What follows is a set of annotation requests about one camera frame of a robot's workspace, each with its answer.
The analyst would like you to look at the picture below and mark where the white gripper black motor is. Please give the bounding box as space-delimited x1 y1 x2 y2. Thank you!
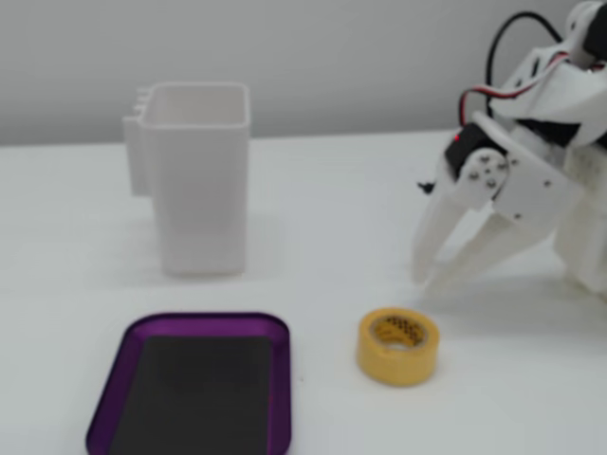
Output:
410 111 585 296

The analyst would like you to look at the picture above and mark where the yellow masking tape roll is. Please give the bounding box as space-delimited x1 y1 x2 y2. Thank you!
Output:
355 306 441 388

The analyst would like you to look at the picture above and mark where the purple metal tray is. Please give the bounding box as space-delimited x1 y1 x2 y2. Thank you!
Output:
84 311 293 455

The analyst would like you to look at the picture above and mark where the white plastic container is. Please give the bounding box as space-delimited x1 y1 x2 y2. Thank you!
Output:
121 81 252 278

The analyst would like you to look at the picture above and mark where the black tray mat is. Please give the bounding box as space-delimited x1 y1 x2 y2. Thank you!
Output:
107 335 274 455

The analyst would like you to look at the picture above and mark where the red white black servo wire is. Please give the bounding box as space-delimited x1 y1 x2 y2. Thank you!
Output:
458 49 573 138

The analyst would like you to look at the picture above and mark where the black cable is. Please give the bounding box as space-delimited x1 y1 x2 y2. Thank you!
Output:
486 11 570 119

